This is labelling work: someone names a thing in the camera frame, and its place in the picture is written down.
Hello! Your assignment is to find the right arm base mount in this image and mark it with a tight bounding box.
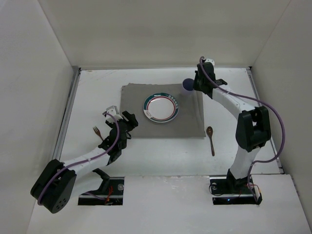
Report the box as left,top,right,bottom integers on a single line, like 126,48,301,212
209,177,263,205

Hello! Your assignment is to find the white plate green rim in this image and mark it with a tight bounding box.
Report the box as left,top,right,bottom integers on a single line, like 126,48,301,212
143,93,179,123

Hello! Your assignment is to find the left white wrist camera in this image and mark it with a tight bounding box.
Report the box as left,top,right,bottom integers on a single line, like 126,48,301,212
102,105,122,123

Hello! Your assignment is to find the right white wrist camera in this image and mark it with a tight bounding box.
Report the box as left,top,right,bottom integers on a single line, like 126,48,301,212
206,58,215,66

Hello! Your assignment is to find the grey cloth placemat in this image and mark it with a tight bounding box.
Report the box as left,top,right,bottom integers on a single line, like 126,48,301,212
120,83,206,138

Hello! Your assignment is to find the brown wooden spoon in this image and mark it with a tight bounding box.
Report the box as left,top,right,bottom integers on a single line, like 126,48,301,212
206,126,215,156

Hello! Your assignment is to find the brown wooden fork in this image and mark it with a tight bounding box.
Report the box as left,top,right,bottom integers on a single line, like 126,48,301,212
93,126,104,141

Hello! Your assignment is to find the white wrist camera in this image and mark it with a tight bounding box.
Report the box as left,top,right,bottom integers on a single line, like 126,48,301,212
206,58,215,66
102,105,122,123

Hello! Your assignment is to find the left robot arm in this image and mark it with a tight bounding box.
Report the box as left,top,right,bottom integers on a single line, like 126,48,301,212
30,106,138,214

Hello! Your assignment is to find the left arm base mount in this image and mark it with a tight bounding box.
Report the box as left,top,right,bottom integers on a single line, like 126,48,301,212
78,169,125,206

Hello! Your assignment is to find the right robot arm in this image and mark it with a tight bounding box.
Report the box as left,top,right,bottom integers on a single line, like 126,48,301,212
193,58,271,187

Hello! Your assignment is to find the purple plastic cup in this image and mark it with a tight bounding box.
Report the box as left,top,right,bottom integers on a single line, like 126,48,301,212
181,78,194,95

